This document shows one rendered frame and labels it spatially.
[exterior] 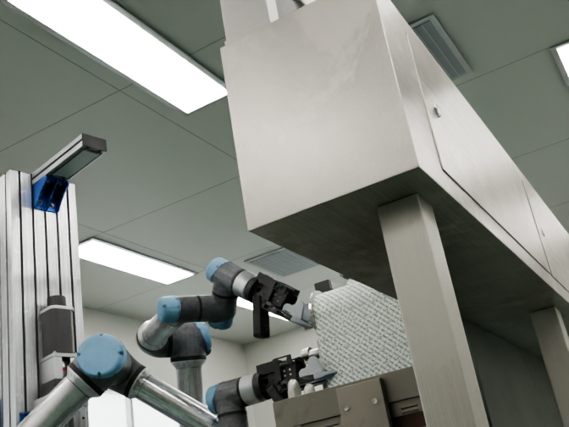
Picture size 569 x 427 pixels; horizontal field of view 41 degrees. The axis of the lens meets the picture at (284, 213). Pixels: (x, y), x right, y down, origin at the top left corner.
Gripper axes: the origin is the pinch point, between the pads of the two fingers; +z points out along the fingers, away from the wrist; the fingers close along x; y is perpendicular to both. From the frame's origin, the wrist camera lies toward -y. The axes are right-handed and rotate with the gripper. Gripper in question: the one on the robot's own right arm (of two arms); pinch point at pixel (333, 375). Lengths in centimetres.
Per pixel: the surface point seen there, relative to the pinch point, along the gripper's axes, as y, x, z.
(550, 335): -2, 13, 49
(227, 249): 171, 294, -201
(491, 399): -13.0, 6.5, 34.0
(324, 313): 15.4, -0.2, 1.0
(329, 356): 4.7, -0.3, 0.2
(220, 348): 160, 507, -356
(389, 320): 8.9, -0.2, 17.0
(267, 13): 38, -83, 38
